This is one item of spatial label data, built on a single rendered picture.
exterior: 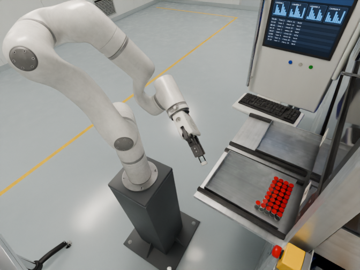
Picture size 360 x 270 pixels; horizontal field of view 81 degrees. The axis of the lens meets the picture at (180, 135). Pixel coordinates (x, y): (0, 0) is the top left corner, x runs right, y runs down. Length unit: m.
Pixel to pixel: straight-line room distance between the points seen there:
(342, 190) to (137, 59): 0.63
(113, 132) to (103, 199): 1.47
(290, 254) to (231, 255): 1.06
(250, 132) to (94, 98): 0.90
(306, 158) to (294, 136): 0.16
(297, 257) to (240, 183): 0.39
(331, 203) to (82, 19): 0.76
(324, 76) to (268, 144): 0.55
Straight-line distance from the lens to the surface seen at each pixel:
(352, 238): 0.74
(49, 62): 0.64
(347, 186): 0.58
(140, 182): 1.09
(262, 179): 1.11
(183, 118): 0.74
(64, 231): 2.22
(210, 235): 1.89
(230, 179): 1.08
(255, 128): 1.34
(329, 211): 0.66
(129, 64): 0.69
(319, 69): 1.53
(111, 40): 0.67
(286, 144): 1.29
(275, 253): 0.84
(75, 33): 0.67
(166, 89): 0.80
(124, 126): 0.78
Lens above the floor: 1.79
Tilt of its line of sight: 46 degrees down
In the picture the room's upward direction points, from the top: 6 degrees counter-clockwise
